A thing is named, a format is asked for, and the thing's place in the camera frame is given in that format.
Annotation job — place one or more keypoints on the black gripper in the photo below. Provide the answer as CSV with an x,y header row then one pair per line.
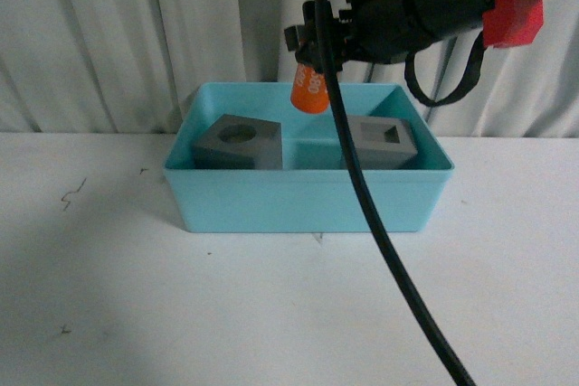
x,y
378,31

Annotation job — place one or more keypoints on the orange cylinder part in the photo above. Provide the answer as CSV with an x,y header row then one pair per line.
x,y
309,91

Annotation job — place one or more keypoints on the gray cube with round hole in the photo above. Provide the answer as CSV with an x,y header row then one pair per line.
x,y
239,143

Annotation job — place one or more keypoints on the red block on arm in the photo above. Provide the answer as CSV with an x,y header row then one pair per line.
x,y
512,23

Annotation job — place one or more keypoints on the blue plastic box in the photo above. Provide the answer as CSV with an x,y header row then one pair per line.
x,y
312,192

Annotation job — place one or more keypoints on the gray cube with square hole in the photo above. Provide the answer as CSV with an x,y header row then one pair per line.
x,y
382,143

